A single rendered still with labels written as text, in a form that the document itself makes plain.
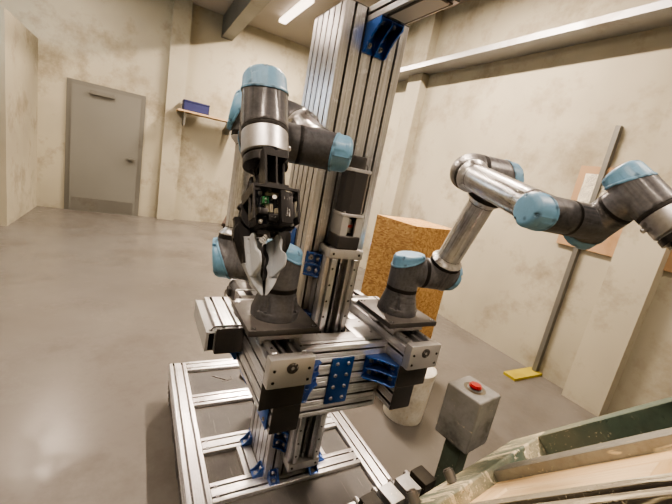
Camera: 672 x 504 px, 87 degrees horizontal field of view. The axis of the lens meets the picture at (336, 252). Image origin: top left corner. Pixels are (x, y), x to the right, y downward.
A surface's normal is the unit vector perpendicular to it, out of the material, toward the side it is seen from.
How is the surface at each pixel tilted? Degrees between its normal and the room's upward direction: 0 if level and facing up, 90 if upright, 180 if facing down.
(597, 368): 90
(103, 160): 90
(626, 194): 102
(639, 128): 90
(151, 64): 90
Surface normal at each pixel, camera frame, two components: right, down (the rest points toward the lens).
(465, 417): -0.79, -0.02
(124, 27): 0.46, 0.28
